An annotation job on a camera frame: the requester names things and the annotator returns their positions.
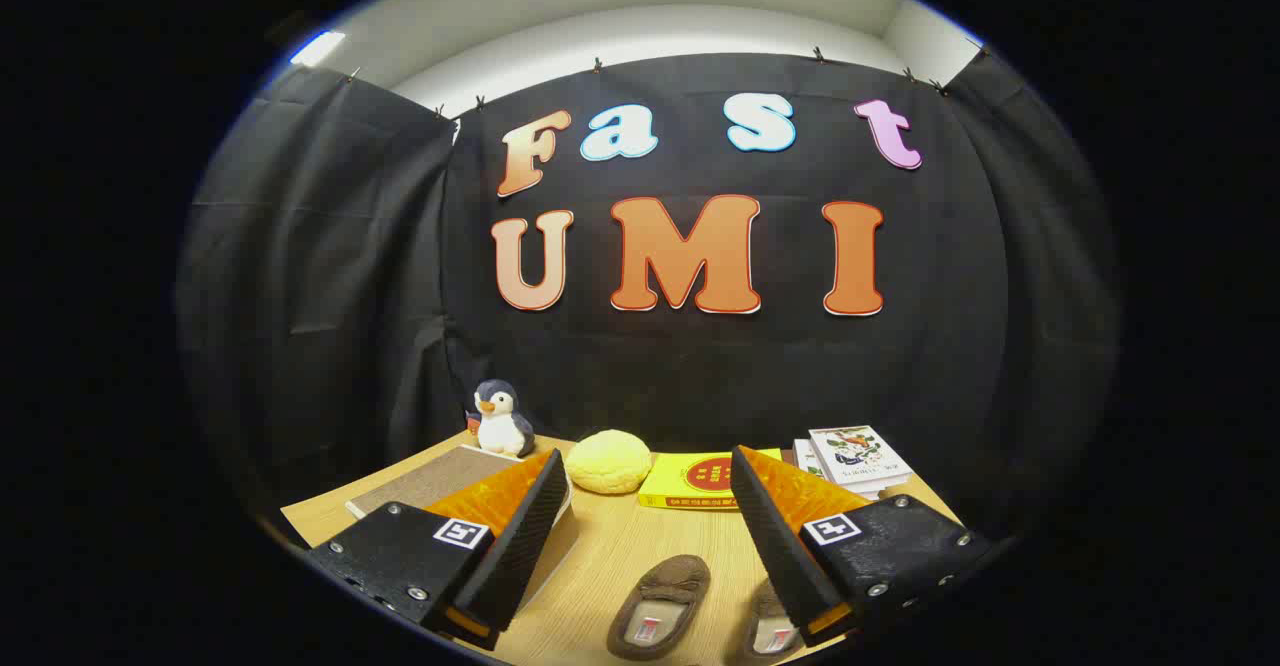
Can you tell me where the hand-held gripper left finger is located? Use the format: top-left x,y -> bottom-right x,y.
308,448 -> 571,652

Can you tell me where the black backdrop cloth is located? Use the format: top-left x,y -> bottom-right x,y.
175,51 -> 1121,547

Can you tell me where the beige fabric storage box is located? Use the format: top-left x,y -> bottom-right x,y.
345,444 -> 581,612

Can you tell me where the ceiling light panel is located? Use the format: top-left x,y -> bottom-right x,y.
289,30 -> 347,68

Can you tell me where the penguin plush toy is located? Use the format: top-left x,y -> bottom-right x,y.
466,379 -> 536,459

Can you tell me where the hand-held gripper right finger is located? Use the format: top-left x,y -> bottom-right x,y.
730,444 -> 993,649

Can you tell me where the yellow bun plush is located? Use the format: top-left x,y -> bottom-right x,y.
565,430 -> 654,496

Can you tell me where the white floral cover book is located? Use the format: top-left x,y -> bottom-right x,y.
808,425 -> 914,491

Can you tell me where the yellow book with red circle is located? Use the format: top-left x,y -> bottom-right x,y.
637,449 -> 783,513

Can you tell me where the brown slipper shoe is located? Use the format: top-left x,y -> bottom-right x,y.
606,554 -> 712,662
738,576 -> 807,663

